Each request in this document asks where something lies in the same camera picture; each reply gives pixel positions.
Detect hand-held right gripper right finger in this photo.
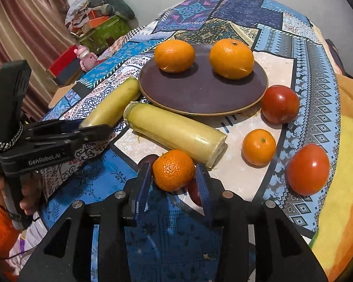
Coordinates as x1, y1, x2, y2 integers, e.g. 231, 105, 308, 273
195, 163, 330, 282

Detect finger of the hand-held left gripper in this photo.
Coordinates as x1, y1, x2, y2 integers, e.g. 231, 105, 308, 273
23, 119, 85, 137
29, 124, 113, 153

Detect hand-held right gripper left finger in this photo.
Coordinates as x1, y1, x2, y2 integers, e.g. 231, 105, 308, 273
18, 162, 153, 282

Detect small mandarin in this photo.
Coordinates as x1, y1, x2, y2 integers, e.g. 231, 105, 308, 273
242, 129, 277, 167
152, 149, 196, 192

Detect person's left forearm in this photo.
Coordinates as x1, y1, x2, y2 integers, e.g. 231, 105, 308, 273
0, 189, 22, 272

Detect person's left hand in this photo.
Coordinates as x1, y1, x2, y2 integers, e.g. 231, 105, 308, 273
20, 172, 45, 216

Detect dark red plum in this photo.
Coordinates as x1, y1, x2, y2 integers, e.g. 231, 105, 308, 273
187, 176, 204, 207
136, 154, 159, 177

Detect wooden board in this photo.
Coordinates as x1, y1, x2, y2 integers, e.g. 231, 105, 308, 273
48, 85, 77, 110

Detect yellow-green squash piece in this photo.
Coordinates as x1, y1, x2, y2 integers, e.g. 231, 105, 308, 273
78, 76, 142, 129
123, 102, 229, 170

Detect red and grey box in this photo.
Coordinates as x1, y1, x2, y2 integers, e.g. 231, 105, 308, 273
46, 45, 83, 86

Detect striped brown curtain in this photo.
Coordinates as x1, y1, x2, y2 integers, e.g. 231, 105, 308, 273
0, 0, 70, 121

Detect pink toy figure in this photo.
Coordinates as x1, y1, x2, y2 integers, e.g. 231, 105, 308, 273
74, 45, 98, 71

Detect dark purple plate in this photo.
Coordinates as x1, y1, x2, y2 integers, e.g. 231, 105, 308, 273
138, 44, 269, 117

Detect green box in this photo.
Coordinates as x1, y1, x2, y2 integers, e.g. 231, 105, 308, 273
78, 16, 132, 54

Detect pile of clothes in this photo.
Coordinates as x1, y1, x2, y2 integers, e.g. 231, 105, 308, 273
65, 0, 92, 33

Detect red tomato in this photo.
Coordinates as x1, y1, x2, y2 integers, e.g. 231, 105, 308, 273
261, 85, 301, 125
285, 144, 331, 197

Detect orange box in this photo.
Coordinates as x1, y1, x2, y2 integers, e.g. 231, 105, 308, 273
86, 10, 111, 29

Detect large orange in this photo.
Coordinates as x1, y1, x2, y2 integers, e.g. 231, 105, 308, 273
154, 39, 196, 74
209, 38, 255, 80

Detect grey-green cushion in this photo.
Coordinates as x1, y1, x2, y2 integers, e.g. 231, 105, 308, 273
88, 0, 136, 20

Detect blue patchwork blanket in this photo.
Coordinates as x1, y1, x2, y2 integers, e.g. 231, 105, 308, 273
38, 0, 347, 282

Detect yellow orange blanket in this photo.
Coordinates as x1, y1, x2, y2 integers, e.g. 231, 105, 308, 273
307, 73, 353, 282

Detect braided wrist cord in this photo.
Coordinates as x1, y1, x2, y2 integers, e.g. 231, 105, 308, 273
0, 121, 24, 154

